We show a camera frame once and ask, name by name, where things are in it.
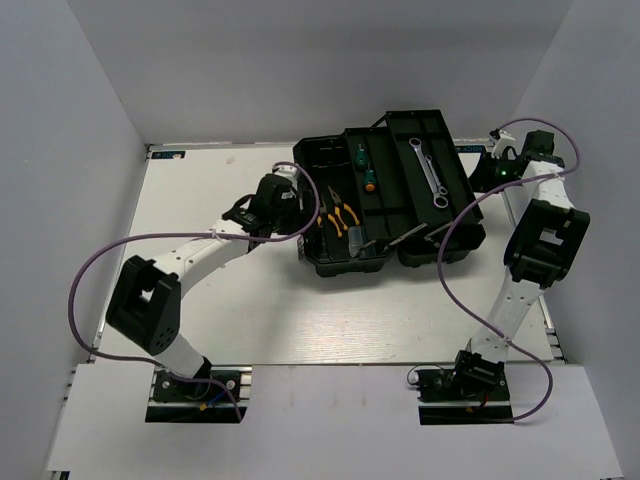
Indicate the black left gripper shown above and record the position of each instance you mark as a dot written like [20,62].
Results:
[294,200]

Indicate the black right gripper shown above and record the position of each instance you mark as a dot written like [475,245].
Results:
[480,179]

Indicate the small silver ratchet wrench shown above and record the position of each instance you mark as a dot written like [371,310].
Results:
[437,187]

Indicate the yellow handled long nose pliers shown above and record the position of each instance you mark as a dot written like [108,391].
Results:
[343,212]

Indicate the black plastic toolbox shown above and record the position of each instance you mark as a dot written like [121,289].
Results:
[399,218]

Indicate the small yellow handled pliers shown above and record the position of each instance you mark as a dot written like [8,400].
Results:
[322,212]

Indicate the green handled screwdriver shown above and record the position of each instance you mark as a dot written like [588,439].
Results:
[360,160]
[369,181]

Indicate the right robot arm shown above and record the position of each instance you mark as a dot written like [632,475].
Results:
[540,252]

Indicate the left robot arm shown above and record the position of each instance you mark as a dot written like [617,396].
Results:
[145,306]

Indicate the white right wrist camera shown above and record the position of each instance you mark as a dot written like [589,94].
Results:
[502,140]

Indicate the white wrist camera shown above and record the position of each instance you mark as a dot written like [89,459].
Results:
[502,140]
[287,171]

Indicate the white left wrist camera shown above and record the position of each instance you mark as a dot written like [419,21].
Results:
[287,171]

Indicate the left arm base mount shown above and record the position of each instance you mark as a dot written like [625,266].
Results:
[171,401]

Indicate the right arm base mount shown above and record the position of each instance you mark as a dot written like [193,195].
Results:
[443,401]

